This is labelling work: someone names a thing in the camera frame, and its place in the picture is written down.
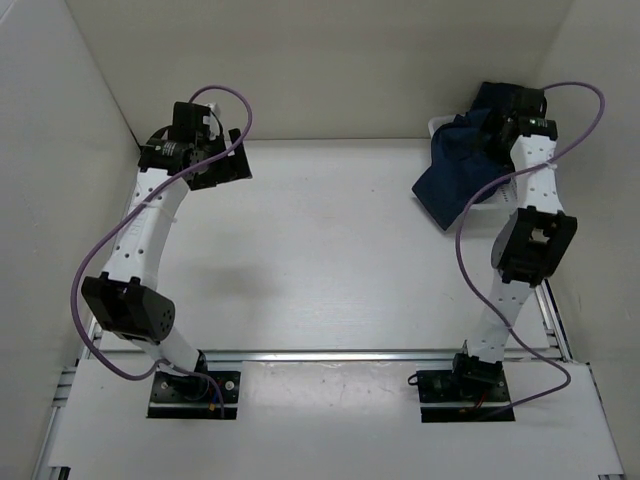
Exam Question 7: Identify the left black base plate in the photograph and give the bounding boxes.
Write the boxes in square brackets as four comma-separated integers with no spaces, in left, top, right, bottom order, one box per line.
[147,370,241,420]

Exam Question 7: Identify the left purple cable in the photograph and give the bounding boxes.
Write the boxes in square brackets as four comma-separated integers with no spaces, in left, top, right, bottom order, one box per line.
[70,85,254,416]

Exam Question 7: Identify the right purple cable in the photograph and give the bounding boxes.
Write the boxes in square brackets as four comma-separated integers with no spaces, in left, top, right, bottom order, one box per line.
[457,82,609,420]

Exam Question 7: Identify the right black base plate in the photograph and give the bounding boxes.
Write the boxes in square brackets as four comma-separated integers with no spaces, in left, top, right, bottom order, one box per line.
[407,370,515,424]

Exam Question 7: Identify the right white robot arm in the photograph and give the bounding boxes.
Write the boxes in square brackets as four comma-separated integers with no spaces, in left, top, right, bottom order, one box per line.
[449,88,577,400]

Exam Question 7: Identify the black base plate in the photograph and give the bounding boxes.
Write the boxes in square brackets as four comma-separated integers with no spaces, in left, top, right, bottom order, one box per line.
[147,370,241,420]
[407,370,515,424]

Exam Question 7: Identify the aluminium frame rail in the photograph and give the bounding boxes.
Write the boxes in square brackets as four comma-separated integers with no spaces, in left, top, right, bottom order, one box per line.
[34,271,629,479]

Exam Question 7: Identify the dark blue denim trousers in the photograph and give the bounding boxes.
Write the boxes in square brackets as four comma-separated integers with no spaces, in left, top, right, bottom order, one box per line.
[412,82,523,231]

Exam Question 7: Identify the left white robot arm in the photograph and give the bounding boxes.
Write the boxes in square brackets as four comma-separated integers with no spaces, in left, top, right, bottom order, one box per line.
[81,102,251,400]

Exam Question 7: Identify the purple cable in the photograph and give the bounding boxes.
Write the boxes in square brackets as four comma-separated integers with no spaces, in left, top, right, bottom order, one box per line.
[70,85,254,416]
[457,82,609,420]

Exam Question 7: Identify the white perforated plastic basket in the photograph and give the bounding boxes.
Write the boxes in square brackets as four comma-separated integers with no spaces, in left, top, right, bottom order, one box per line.
[428,114,517,210]

